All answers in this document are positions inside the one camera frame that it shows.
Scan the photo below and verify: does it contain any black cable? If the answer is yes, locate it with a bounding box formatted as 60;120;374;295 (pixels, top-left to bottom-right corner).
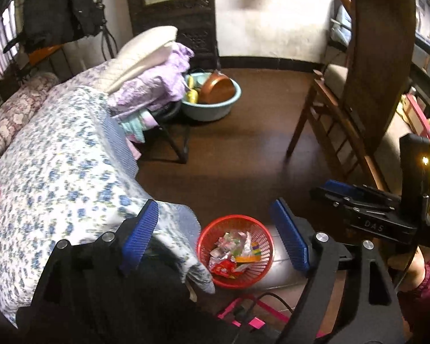
236;291;295;331

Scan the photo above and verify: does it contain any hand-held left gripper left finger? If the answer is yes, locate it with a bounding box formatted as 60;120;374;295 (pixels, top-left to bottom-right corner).
16;199;160;331

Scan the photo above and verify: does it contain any rolled floral quilt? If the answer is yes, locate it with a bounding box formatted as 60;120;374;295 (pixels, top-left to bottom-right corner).
0;72;60;157

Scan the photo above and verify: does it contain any light blue basin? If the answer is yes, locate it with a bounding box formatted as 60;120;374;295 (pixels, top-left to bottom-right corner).
181;72;242;122

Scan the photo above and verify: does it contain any purple floral sheet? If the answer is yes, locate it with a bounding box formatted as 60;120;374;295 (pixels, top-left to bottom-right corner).
48;59;123;98

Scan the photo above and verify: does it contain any white quilted pillow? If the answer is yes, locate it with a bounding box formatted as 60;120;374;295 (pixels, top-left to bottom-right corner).
105;26;179;94

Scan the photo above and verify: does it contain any copper pot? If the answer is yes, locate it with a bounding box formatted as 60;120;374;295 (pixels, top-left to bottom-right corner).
198;71;236;105

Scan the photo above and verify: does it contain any red plastic basket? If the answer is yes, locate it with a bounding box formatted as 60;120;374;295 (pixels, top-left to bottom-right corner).
197;215;275;289

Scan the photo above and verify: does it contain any purple quilt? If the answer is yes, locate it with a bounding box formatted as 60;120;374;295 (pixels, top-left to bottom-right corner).
107;42;195;119

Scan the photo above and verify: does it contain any teal cloth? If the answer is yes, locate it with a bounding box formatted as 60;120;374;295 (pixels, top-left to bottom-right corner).
120;110;155;143

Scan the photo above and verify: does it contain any black folding stand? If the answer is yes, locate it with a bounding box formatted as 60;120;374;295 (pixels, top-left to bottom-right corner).
147;102;191;164

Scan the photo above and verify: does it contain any dark brown wooden chair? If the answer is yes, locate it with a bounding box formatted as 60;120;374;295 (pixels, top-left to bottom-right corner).
286;62;392;191

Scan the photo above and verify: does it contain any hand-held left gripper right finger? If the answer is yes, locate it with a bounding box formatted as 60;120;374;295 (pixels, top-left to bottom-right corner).
270;197;406;344

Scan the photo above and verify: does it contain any pink metal frame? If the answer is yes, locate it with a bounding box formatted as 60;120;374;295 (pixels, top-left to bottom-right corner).
216;293;331;338

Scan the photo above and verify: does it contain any orange box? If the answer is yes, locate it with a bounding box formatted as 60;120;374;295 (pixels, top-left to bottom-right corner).
26;44;64;67

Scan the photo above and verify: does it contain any dark framed landscape painting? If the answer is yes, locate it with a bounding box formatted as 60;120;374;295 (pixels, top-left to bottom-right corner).
125;0;218;71

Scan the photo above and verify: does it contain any black jacket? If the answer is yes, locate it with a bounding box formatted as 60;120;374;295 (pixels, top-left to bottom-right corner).
3;0;103;53

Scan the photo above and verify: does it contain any striped curtain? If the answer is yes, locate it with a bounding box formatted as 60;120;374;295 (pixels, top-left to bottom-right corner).
0;0;19;78

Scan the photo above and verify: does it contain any person's right forearm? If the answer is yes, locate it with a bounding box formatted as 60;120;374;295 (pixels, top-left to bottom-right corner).
397;247;430;335

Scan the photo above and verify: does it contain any pink plastic object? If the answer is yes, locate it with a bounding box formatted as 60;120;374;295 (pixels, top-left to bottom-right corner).
406;94;430;141

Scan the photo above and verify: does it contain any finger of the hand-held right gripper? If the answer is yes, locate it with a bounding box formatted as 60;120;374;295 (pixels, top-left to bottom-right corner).
310;185;396;213
323;178;402;203

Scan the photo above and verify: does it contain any black metal coat stand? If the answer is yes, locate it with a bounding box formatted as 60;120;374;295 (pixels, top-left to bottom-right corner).
91;0;120;60

